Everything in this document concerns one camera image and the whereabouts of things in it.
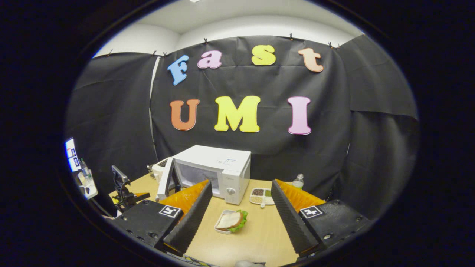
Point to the white toaster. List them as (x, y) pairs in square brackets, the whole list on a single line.
[(159, 171)]

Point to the bread and lettuce sandwich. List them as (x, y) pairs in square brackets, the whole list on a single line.
[(228, 220)]

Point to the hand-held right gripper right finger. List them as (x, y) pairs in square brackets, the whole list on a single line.
[(291, 222)]

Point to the white divided dish of beans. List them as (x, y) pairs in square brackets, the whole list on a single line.
[(261, 198)]

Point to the white shelf with items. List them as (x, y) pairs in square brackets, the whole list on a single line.
[(88, 183)]

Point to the white rectangular tray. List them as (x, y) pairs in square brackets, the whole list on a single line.
[(217, 227)]

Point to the green label drink bottle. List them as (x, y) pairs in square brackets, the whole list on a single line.
[(298, 182)]

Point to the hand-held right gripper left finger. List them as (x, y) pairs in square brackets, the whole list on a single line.
[(193, 222)]

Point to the white microwave oven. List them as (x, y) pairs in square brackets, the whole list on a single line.
[(222, 155)]

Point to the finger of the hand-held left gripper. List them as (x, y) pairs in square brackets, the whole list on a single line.
[(140, 196)]

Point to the computer screen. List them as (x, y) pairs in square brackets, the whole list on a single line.
[(72, 154)]

